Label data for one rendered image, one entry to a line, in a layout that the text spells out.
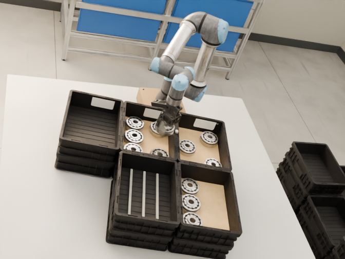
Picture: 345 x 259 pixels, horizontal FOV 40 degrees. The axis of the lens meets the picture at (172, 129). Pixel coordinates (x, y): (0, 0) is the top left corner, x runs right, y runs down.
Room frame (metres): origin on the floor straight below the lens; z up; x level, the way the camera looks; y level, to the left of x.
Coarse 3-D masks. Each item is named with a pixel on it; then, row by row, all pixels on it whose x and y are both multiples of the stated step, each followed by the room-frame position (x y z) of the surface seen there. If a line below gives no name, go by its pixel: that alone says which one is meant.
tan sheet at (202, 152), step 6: (180, 132) 2.12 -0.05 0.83; (186, 132) 2.14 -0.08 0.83; (192, 132) 2.16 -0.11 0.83; (198, 132) 2.18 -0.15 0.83; (180, 138) 2.07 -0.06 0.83; (186, 138) 2.09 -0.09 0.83; (192, 138) 2.11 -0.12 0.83; (198, 138) 2.13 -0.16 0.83; (198, 144) 2.08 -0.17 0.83; (198, 150) 2.03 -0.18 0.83; (204, 150) 2.05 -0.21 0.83; (210, 150) 2.07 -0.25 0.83; (216, 150) 2.09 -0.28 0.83; (180, 156) 1.93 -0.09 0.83; (192, 156) 1.96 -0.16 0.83; (198, 156) 1.98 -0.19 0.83; (204, 156) 2.00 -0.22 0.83; (210, 156) 2.02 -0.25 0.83; (216, 156) 2.04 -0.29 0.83; (198, 162) 1.93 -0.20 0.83
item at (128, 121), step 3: (129, 117) 2.04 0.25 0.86; (132, 117) 2.05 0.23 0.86; (135, 117) 2.06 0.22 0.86; (126, 120) 2.01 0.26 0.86; (129, 120) 2.02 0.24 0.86; (141, 120) 2.06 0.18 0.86; (129, 123) 2.00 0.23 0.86; (141, 123) 2.03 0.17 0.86; (129, 126) 1.97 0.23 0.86; (132, 126) 1.98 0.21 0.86; (135, 126) 1.99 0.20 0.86; (138, 126) 2.00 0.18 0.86; (141, 126) 2.01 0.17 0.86
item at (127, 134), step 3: (129, 129) 1.95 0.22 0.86; (132, 129) 1.96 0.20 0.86; (135, 129) 1.96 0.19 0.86; (126, 132) 1.92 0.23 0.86; (129, 132) 1.93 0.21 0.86; (135, 132) 1.94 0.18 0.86; (138, 132) 1.95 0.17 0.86; (126, 135) 1.89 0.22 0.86; (129, 135) 1.90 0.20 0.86; (141, 135) 1.94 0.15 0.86; (126, 138) 1.88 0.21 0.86; (129, 138) 1.88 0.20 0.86; (132, 138) 1.89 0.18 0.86; (138, 138) 1.91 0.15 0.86; (141, 138) 1.92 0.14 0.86; (132, 141) 1.87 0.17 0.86; (135, 141) 1.87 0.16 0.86; (138, 141) 1.88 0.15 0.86; (141, 141) 1.90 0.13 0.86
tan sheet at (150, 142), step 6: (144, 120) 2.10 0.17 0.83; (144, 126) 2.05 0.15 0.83; (144, 132) 2.01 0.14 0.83; (144, 138) 1.96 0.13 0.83; (150, 138) 1.98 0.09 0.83; (156, 138) 1.99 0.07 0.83; (162, 138) 2.01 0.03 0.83; (144, 144) 1.91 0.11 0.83; (150, 144) 1.93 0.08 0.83; (156, 144) 1.95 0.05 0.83; (162, 144) 1.97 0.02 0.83; (144, 150) 1.87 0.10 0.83; (150, 150) 1.89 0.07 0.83
